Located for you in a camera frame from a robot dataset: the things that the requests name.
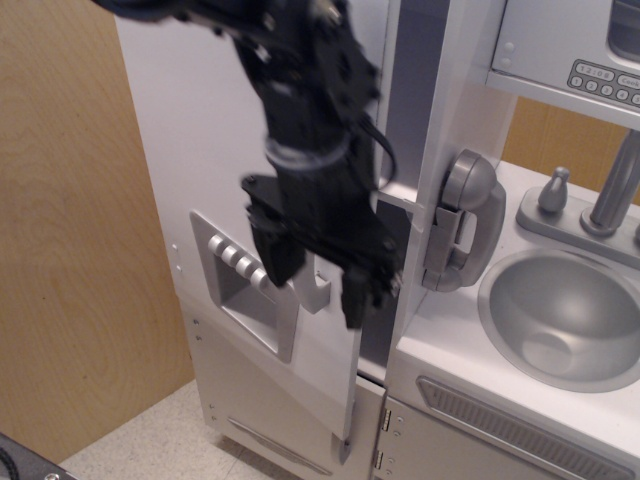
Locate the black object bottom left corner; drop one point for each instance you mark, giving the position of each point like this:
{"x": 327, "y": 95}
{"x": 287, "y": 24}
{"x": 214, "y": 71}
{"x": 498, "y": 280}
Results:
{"x": 19, "y": 462}

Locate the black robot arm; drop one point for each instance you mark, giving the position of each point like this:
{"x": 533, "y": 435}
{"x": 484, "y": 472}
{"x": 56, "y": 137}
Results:
{"x": 315, "y": 84}

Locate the white toy kitchen counter cabinet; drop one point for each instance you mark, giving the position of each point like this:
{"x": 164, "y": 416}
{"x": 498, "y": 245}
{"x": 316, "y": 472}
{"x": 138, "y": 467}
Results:
{"x": 606, "y": 423}

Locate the silver toy faucet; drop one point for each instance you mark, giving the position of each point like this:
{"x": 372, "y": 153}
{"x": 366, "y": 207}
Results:
{"x": 601, "y": 227}

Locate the silver oven vent panel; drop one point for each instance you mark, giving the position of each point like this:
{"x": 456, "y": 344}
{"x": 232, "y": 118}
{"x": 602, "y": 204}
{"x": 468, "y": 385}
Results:
{"x": 533, "y": 442}

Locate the white toy fridge door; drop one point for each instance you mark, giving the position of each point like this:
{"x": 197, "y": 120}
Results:
{"x": 242, "y": 400}
{"x": 262, "y": 124}

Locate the white toy microwave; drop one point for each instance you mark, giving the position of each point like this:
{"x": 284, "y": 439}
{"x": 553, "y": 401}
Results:
{"x": 581, "y": 56}

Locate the silver ice dispenser panel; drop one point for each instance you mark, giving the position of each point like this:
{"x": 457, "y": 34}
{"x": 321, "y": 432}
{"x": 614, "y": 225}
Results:
{"x": 238, "y": 285}

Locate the silver toy phone handset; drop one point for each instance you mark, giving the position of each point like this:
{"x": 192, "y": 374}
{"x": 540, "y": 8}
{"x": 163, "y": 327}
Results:
{"x": 467, "y": 224}

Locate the silver door handle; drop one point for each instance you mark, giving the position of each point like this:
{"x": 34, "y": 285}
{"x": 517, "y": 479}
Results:
{"x": 312, "y": 290}
{"x": 340, "y": 448}

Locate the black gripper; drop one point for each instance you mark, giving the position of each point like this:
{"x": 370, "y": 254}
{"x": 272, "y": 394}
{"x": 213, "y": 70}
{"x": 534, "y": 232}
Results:
{"x": 321, "y": 202}

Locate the silver round sink basin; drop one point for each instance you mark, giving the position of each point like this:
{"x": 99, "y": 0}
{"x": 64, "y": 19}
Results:
{"x": 563, "y": 319}

